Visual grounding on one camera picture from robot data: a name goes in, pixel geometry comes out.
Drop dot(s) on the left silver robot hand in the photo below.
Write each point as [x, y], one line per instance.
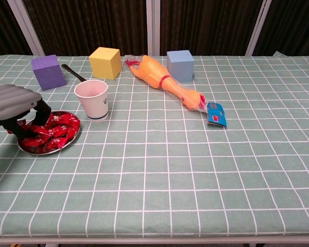
[15, 103]

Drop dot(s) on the bowl of red candies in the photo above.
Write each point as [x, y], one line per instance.
[70, 143]

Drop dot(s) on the white paper cup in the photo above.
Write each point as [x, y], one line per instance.
[95, 108]

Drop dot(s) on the purple foam cube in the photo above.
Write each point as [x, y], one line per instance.
[47, 74]

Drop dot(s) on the dark brown curtain panel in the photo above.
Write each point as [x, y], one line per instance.
[293, 25]
[92, 23]
[2, 25]
[208, 23]

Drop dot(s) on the yellow foam cube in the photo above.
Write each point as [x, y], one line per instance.
[104, 65]

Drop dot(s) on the bagged orange rubber chicken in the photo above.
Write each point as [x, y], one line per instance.
[154, 70]

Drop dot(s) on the green checked tablecloth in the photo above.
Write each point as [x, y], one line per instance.
[154, 167]

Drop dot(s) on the light blue foam cube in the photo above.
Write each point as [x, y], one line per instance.
[180, 67]

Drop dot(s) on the grey metal frame post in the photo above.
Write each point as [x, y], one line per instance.
[257, 25]
[150, 25]
[25, 28]

